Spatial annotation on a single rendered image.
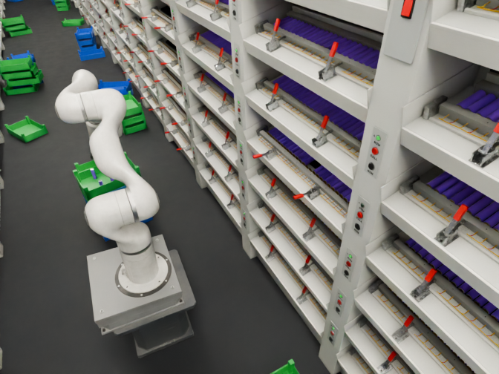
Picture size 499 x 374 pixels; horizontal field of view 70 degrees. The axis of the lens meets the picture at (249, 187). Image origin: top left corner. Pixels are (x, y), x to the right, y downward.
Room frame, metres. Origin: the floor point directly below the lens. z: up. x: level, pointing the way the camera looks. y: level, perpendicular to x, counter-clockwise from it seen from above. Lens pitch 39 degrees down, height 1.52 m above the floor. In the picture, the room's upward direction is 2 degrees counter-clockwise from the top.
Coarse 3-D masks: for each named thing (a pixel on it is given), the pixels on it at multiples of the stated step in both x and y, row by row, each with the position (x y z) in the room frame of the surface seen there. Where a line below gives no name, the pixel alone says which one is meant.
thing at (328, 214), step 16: (256, 128) 1.27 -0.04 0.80; (272, 128) 1.29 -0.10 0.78; (256, 144) 1.22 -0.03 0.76; (272, 160) 1.10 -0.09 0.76; (288, 176) 1.00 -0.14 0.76; (304, 192) 0.91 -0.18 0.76; (320, 192) 0.89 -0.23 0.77; (320, 208) 0.83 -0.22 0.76; (336, 208) 0.81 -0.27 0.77; (336, 224) 0.75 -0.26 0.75
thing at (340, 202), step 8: (264, 136) 1.22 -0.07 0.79; (264, 144) 1.19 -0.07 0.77; (272, 144) 1.17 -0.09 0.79; (280, 152) 1.12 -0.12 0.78; (288, 152) 1.09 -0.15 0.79; (288, 160) 1.07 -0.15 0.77; (296, 160) 1.04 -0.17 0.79; (304, 168) 0.99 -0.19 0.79; (312, 176) 0.95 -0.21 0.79; (320, 184) 0.90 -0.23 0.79; (328, 192) 0.86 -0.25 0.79; (336, 200) 0.82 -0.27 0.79; (344, 200) 0.82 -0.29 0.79; (344, 208) 0.79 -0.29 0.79
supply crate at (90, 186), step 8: (128, 160) 1.72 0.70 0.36; (88, 168) 1.63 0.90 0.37; (96, 168) 1.64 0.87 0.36; (136, 168) 1.58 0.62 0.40; (80, 176) 1.59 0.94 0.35; (88, 176) 1.62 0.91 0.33; (104, 176) 1.62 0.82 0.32; (80, 184) 1.49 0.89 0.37; (88, 184) 1.55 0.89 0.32; (96, 184) 1.55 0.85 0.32; (104, 184) 1.48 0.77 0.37; (112, 184) 1.50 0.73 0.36; (120, 184) 1.52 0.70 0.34; (88, 192) 1.43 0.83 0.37; (96, 192) 1.45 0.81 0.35; (104, 192) 1.47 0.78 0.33
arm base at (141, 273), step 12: (120, 252) 0.85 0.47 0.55; (144, 252) 0.84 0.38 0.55; (132, 264) 0.83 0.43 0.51; (144, 264) 0.84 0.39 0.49; (156, 264) 0.89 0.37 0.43; (120, 276) 0.87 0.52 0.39; (132, 276) 0.84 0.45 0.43; (144, 276) 0.84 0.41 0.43; (156, 276) 0.87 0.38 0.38; (132, 288) 0.82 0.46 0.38; (144, 288) 0.82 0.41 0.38
